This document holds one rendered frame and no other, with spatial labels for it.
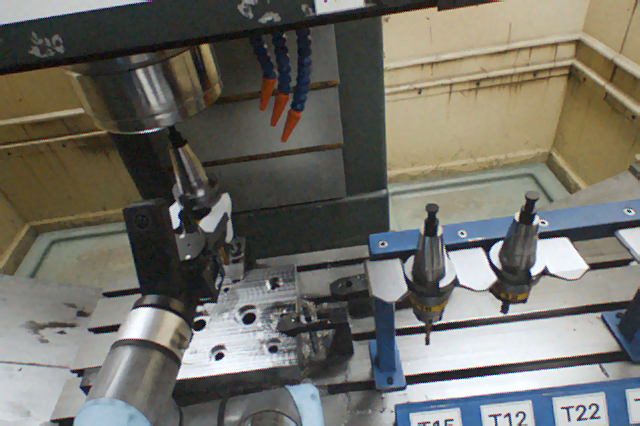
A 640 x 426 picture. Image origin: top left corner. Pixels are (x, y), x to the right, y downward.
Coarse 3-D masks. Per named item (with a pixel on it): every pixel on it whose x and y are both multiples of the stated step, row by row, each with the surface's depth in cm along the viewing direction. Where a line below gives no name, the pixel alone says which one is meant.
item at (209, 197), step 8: (208, 176) 62; (176, 184) 61; (216, 184) 60; (176, 192) 60; (200, 192) 59; (208, 192) 59; (216, 192) 61; (176, 200) 60; (184, 200) 60; (192, 200) 58; (200, 200) 59; (208, 200) 60; (216, 200) 60; (184, 208) 60; (192, 208) 60; (200, 208) 59; (208, 208) 60
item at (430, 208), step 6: (432, 204) 49; (426, 210) 49; (432, 210) 48; (438, 210) 49; (432, 216) 49; (426, 222) 50; (432, 222) 50; (438, 222) 50; (426, 228) 50; (432, 228) 50; (438, 228) 50; (432, 234) 50
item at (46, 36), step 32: (160, 0) 26; (192, 0) 26; (224, 0) 26; (256, 0) 26; (288, 0) 26; (416, 0) 27; (0, 32) 27; (32, 32) 27; (64, 32) 27; (96, 32) 27; (128, 32) 27; (160, 32) 27; (192, 32) 27; (224, 32) 28; (256, 32) 28; (0, 64) 28; (32, 64) 29; (64, 64) 29
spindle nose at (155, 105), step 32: (96, 64) 41; (128, 64) 41; (160, 64) 42; (192, 64) 45; (96, 96) 43; (128, 96) 43; (160, 96) 44; (192, 96) 46; (128, 128) 46; (160, 128) 46
